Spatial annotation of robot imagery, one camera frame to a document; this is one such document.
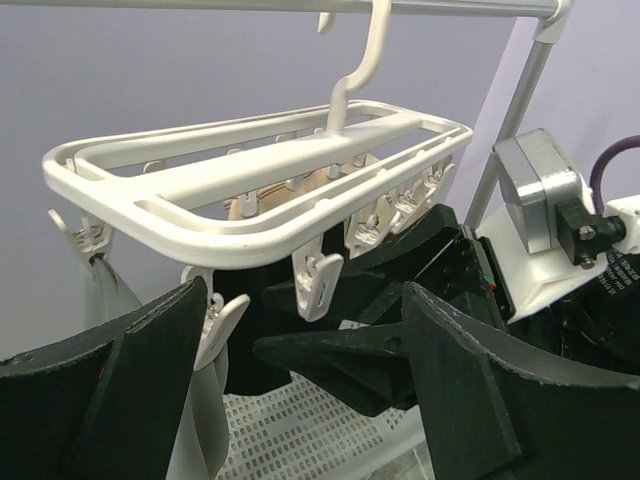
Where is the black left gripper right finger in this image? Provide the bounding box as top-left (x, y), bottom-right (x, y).
top-left (402, 282), bottom-right (639, 479)

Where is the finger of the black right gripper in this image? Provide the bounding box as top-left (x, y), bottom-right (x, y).
top-left (253, 322), bottom-right (417, 417)

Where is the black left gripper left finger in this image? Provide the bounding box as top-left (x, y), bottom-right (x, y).
top-left (1, 279), bottom-right (207, 479)

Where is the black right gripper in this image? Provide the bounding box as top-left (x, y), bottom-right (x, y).
top-left (262, 203), bottom-right (640, 381)

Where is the white clip hanger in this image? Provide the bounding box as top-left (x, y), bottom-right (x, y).
top-left (40, 0), bottom-right (474, 371)

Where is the hanging beige underwear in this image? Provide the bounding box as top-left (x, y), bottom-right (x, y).
top-left (225, 154), bottom-right (391, 244)

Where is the hanging grey underwear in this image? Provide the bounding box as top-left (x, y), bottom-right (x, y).
top-left (81, 254), bottom-right (229, 479)

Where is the hanging black underwear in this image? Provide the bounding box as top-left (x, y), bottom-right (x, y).
top-left (212, 224), bottom-right (351, 396)

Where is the white perforated plastic basket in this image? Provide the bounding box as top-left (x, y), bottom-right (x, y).
top-left (218, 375), bottom-right (434, 479)

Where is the white metal drying rack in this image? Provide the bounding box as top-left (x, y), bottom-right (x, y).
top-left (314, 0), bottom-right (576, 236)

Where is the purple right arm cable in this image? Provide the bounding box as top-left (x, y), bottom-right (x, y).
top-left (589, 134), bottom-right (640, 209)

